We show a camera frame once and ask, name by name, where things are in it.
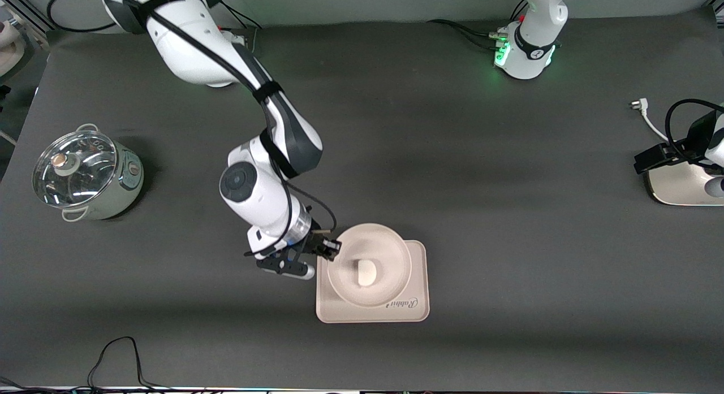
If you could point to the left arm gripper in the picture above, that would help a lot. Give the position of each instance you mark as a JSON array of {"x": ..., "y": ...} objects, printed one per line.
[{"x": 691, "y": 138}]

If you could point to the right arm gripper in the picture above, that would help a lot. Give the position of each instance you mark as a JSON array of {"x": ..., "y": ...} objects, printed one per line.
[{"x": 314, "y": 241}]

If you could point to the white steamed bun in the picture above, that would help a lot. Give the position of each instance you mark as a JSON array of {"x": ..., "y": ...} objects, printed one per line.
[{"x": 367, "y": 272}]

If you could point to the round beige plate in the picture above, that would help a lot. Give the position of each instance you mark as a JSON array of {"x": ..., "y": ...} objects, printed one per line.
[{"x": 384, "y": 241}]

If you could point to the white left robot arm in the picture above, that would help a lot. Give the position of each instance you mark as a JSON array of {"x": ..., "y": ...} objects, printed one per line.
[{"x": 537, "y": 21}]

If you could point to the beige rabbit print tray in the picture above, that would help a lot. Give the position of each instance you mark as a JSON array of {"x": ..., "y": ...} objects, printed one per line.
[{"x": 419, "y": 286}]

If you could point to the white toaster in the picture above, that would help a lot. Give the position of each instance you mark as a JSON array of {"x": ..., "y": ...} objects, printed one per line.
[{"x": 679, "y": 187}]

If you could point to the pale green electric pot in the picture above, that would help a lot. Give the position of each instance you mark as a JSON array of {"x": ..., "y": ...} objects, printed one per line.
[{"x": 121, "y": 190}]

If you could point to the glass pot lid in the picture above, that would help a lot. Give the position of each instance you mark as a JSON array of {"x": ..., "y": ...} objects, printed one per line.
[{"x": 73, "y": 173}]

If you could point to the beige round object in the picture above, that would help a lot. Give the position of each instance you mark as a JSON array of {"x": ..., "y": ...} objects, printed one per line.
[{"x": 10, "y": 46}]

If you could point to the aluminium frame rail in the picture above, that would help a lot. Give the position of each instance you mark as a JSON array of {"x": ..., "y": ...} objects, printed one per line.
[
  {"x": 717, "y": 11},
  {"x": 28, "y": 9}
]

